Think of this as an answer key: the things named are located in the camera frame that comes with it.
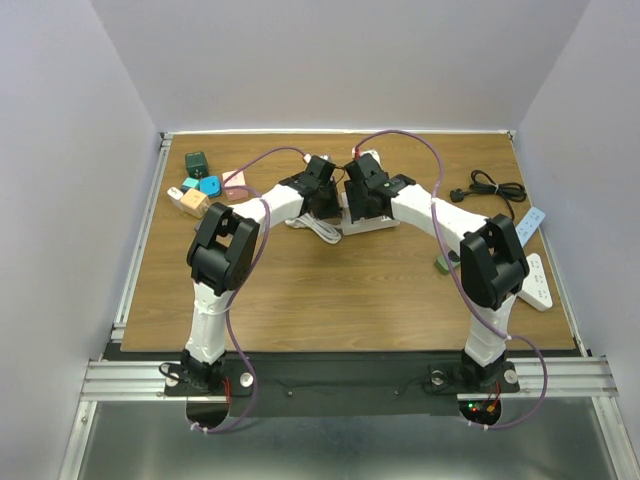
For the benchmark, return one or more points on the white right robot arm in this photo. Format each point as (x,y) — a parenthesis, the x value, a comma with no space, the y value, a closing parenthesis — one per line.
(493,265)

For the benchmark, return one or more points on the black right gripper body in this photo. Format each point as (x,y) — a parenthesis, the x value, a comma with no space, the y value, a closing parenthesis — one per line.
(358,205)

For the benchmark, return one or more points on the aluminium left side rail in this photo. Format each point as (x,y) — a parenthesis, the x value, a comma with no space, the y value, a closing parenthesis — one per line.
(121,317)

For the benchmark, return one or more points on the aluminium front rail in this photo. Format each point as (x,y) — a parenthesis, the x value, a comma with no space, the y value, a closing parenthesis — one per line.
(556,377)

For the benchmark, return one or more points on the blue square adapter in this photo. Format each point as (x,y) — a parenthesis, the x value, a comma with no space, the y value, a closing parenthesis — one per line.
(210,186)

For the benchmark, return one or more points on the teal usb charger plug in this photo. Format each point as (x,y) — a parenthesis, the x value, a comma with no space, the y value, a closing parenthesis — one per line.
(190,183)

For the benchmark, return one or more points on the aluminium rail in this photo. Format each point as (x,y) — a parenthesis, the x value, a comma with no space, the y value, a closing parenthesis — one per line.
(556,377)
(121,317)

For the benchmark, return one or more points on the pink cube adapter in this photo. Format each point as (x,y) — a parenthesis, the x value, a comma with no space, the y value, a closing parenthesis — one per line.
(234,185)

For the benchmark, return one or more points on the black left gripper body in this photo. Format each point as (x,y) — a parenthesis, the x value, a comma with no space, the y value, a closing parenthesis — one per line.
(328,207)

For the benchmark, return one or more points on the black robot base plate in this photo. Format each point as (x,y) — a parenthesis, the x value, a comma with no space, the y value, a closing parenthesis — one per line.
(273,405)

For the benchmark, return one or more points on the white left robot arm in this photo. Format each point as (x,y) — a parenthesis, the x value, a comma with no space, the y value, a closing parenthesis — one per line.
(222,252)

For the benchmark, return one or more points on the white square adapter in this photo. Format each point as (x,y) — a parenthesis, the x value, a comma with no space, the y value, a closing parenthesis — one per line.
(175,196)

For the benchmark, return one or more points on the light blue power strip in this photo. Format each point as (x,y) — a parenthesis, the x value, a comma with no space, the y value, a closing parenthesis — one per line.
(529,224)

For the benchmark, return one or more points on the orange cube adapter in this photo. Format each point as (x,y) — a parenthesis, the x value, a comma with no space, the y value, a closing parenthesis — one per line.
(195,203)

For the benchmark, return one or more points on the dark green charger plug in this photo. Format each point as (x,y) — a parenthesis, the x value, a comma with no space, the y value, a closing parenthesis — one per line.
(196,165)

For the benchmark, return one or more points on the dark green power strip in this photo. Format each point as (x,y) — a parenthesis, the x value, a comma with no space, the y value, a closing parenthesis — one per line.
(443,264)

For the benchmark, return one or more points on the white triangular power strip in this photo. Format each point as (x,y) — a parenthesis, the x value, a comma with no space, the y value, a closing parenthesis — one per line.
(535,290)

